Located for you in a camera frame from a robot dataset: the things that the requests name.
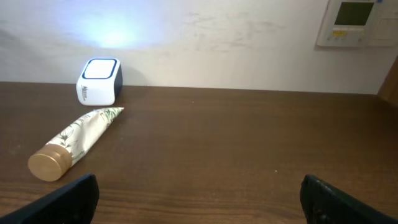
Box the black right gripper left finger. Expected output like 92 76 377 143
1 174 100 224

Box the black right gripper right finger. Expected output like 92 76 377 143
300 174 397 224

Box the white floral tube gold cap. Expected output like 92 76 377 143
27 107 124 182

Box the white barcode scanner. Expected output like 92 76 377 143
76 58 123 106

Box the white wall control panel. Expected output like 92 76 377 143
316 0 398 48

